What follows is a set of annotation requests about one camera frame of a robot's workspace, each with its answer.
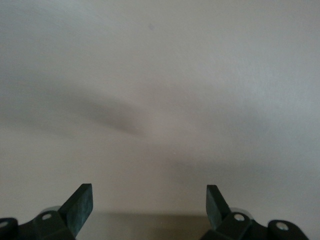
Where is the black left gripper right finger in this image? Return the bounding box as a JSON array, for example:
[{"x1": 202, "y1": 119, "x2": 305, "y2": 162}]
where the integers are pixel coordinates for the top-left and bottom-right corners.
[{"x1": 201, "y1": 184, "x2": 271, "y2": 240}]

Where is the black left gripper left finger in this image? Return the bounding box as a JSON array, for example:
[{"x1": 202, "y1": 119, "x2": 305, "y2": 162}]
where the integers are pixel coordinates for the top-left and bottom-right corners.
[{"x1": 18, "y1": 183, "x2": 94, "y2": 240}]

